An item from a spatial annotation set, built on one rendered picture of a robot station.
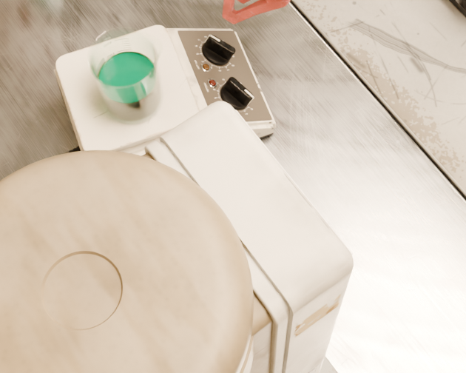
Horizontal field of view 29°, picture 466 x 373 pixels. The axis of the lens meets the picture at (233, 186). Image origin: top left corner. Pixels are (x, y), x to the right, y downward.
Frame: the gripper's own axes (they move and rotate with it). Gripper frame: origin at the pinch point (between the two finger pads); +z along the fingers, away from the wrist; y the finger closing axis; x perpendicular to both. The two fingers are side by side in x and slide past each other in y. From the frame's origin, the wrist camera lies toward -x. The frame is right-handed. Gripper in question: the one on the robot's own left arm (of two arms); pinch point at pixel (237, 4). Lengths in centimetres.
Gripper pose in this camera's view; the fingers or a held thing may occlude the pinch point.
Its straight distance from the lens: 91.8
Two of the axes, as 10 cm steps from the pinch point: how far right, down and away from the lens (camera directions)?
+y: -2.7, 7.1, -6.5
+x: 8.4, 5.0, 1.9
